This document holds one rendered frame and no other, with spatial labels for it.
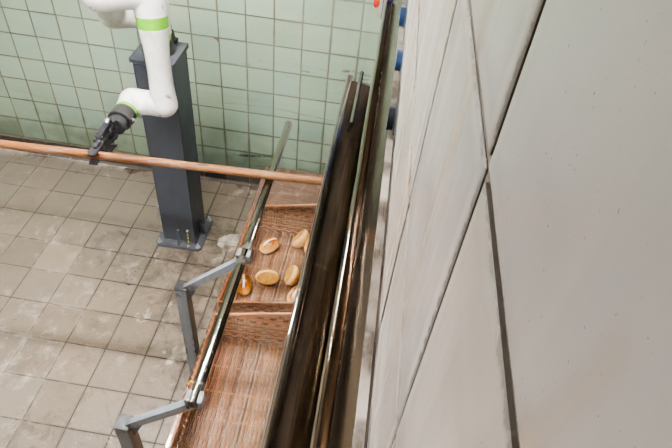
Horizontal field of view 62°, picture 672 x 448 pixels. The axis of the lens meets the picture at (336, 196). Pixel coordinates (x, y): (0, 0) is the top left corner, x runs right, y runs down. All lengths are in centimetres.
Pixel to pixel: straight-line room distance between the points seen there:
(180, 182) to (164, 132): 32
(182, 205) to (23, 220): 105
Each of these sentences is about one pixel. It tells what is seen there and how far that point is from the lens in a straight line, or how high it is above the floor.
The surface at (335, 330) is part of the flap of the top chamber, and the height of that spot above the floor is 173.
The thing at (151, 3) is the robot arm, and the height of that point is 160.
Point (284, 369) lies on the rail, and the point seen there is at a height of 144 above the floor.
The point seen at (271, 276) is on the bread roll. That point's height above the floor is 64.
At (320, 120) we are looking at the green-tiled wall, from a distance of 334.
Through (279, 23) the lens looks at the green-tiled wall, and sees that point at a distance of 308.
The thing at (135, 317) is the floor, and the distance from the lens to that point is 313.
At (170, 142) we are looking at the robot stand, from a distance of 290.
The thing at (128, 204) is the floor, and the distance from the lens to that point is 371.
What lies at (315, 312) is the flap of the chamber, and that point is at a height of 141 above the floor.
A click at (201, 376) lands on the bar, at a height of 117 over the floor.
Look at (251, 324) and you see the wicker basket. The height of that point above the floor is 70.
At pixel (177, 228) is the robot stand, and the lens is 332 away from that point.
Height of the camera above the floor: 249
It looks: 42 degrees down
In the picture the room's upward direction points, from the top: 6 degrees clockwise
